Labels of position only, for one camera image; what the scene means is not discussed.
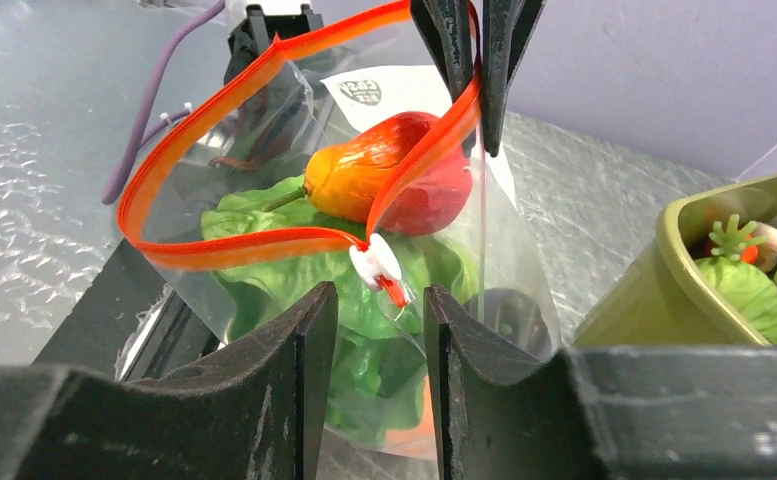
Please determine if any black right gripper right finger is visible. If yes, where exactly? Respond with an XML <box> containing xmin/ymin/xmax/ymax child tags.
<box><xmin>424</xmin><ymin>285</ymin><xmax>777</xmax><ymax>479</ymax></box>

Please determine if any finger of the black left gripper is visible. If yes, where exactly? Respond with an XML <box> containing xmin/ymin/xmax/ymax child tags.
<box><xmin>410</xmin><ymin>0</ymin><xmax>474</xmax><ymax>101</ymax></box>
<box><xmin>480</xmin><ymin>0</ymin><xmax>545</xmax><ymax>156</ymax></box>

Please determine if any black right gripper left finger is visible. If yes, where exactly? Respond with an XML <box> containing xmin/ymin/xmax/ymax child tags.
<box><xmin>0</xmin><ymin>282</ymin><xmax>338</xmax><ymax>479</ymax></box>

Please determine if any napa cabbage toy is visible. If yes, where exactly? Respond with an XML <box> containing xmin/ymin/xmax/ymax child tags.
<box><xmin>200</xmin><ymin>173</ymin><xmax>482</xmax><ymax>448</ymax></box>

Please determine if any clear zip bag orange zipper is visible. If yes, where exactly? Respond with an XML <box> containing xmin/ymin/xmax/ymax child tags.
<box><xmin>103</xmin><ymin>1</ymin><xmax>562</xmax><ymax>459</ymax></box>

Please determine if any red pepper toy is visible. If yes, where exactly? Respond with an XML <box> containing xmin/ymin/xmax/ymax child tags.
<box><xmin>263</xmin><ymin>111</ymin><xmax>473</xmax><ymax>236</ymax></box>

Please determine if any olive green plastic bin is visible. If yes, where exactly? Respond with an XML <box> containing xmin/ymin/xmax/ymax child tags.
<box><xmin>573</xmin><ymin>174</ymin><xmax>777</xmax><ymax>347</ymax></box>

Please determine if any green leafy vegetable toy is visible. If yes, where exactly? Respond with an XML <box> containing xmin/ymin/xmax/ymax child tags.
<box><xmin>692</xmin><ymin>213</ymin><xmax>777</xmax><ymax>346</ymax></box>

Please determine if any orange carrot toy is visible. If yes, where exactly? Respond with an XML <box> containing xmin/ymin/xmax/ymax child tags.
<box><xmin>702</xmin><ymin>240</ymin><xmax>758</xmax><ymax>264</ymax></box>

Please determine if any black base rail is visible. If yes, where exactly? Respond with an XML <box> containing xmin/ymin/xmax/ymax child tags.
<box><xmin>35</xmin><ymin>240</ymin><xmax>220</xmax><ymax>381</ymax></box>

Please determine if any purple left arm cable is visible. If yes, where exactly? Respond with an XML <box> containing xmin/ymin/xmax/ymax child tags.
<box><xmin>101</xmin><ymin>0</ymin><xmax>228</xmax><ymax>207</ymax></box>

